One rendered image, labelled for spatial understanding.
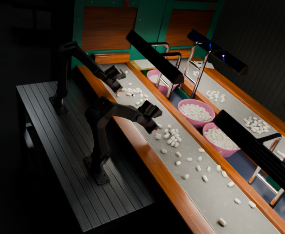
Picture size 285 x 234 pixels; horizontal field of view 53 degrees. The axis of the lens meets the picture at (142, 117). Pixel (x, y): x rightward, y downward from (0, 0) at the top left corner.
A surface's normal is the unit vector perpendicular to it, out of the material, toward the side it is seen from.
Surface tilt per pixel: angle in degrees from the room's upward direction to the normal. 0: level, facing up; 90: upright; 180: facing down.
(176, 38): 90
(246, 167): 0
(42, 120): 0
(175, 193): 0
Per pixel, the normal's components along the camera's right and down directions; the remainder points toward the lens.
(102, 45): 0.48, 0.60
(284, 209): 0.19, -0.78
